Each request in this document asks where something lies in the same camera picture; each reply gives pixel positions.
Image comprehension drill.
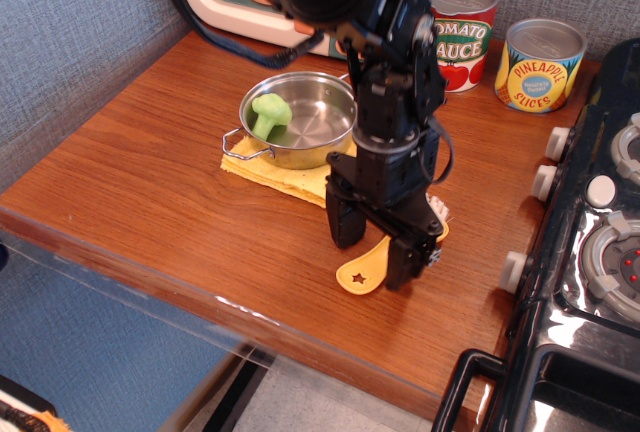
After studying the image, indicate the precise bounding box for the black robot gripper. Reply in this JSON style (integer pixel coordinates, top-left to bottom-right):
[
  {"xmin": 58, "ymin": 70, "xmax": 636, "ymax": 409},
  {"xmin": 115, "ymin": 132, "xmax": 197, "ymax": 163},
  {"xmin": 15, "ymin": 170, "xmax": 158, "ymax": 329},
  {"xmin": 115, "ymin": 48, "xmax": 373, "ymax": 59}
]
[{"xmin": 326, "ymin": 129, "xmax": 443, "ymax": 291}]

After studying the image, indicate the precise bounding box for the yellow toy dish brush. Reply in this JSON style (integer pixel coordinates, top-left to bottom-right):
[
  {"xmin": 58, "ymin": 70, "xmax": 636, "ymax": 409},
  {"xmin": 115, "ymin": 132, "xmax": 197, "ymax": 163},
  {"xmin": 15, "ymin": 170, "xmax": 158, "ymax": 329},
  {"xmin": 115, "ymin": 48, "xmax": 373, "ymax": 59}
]
[{"xmin": 336, "ymin": 193, "xmax": 449, "ymax": 295}]

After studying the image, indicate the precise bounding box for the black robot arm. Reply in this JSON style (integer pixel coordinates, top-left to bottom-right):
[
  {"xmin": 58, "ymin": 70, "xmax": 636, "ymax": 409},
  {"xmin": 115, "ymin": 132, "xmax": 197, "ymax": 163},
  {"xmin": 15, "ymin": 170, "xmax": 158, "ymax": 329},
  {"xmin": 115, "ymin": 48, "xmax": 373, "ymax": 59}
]
[{"xmin": 272, "ymin": 0, "xmax": 447, "ymax": 291}]

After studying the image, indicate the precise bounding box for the stainless steel pot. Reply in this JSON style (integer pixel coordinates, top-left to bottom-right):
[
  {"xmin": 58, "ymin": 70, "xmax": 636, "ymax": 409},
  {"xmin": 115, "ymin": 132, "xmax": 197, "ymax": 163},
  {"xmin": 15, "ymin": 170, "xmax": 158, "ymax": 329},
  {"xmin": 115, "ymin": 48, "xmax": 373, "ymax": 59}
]
[{"xmin": 222, "ymin": 72, "xmax": 357, "ymax": 170}]

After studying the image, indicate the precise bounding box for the white stove knob lower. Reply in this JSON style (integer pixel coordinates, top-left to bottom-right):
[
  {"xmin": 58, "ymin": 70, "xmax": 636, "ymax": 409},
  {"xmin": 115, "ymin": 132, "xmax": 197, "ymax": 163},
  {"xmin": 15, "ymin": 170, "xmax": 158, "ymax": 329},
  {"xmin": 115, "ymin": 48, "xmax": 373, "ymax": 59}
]
[{"xmin": 499, "ymin": 251, "xmax": 528, "ymax": 294}]

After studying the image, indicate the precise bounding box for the white stove knob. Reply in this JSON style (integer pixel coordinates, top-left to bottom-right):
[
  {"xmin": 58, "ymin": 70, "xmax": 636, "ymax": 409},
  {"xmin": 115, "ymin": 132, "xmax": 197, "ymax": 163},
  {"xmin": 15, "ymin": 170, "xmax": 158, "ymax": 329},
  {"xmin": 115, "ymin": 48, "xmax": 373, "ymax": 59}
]
[
  {"xmin": 499, "ymin": 251, "xmax": 528, "ymax": 294},
  {"xmin": 531, "ymin": 165, "xmax": 557, "ymax": 202},
  {"xmin": 545, "ymin": 127, "xmax": 571, "ymax": 162}
]

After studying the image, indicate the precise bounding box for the green toy broccoli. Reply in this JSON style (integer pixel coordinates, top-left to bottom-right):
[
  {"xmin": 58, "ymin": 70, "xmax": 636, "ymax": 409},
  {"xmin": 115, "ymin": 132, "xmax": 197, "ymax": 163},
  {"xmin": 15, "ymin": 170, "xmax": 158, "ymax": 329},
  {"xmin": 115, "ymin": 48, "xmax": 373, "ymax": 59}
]
[{"xmin": 251, "ymin": 93, "xmax": 293, "ymax": 141}]

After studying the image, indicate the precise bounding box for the white stove knob middle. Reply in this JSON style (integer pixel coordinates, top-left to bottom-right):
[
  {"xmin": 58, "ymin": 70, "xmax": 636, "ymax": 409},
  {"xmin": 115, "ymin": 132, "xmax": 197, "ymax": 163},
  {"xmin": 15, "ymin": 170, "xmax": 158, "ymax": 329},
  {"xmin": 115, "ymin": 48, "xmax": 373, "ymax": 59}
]
[{"xmin": 531, "ymin": 165, "xmax": 557, "ymax": 202}]

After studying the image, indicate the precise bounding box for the white stove knob upper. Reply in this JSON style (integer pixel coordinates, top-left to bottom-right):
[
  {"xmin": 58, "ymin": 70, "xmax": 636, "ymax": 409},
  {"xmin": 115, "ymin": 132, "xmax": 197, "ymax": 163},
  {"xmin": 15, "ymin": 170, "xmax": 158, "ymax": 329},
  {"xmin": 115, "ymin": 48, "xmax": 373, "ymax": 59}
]
[{"xmin": 545, "ymin": 127, "xmax": 571, "ymax": 162}]

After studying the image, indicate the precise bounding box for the black toy stove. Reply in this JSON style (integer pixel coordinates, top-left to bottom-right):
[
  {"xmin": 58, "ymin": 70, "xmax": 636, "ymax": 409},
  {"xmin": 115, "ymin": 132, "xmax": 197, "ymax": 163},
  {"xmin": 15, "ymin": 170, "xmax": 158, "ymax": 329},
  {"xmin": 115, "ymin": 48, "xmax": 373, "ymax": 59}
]
[{"xmin": 433, "ymin": 39, "xmax": 639, "ymax": 431}]

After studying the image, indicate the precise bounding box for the pineapple slices can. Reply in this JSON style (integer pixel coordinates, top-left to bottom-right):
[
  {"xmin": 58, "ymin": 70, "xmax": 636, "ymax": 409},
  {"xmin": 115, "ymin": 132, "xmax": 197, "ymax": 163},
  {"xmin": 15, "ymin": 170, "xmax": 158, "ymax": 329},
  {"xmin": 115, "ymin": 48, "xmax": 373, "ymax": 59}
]
[{"xmin": 494, "ymin": 18, "xmax": 587, "ymax": 114}]

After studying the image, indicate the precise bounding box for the tomato sauce can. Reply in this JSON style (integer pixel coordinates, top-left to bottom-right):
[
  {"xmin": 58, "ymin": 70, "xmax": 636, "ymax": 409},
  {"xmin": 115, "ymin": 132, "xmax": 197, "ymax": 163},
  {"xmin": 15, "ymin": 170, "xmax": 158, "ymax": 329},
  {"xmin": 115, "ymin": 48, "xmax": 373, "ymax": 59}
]
[{"xmin": 430, "ymin": 0, "xmax": 499, "ymax": 92}]

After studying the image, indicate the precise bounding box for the orange plush object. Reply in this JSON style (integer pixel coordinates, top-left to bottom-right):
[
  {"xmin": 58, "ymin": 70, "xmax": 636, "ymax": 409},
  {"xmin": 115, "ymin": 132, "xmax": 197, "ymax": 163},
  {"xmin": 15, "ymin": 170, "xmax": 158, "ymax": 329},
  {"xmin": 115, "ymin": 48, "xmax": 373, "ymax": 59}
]
[{"xmin": 1, "ymin": 408, "xmax": 71, "ymax": 432}]

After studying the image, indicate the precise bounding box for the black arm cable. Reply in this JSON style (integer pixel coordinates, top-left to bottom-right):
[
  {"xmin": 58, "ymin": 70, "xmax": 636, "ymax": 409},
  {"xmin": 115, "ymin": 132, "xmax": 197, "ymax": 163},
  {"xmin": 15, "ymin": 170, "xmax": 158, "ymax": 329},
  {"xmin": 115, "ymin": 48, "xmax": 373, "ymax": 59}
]
[{"xmin": 154, "ymin": 0, "xmax": 326, "ymax": 71}]

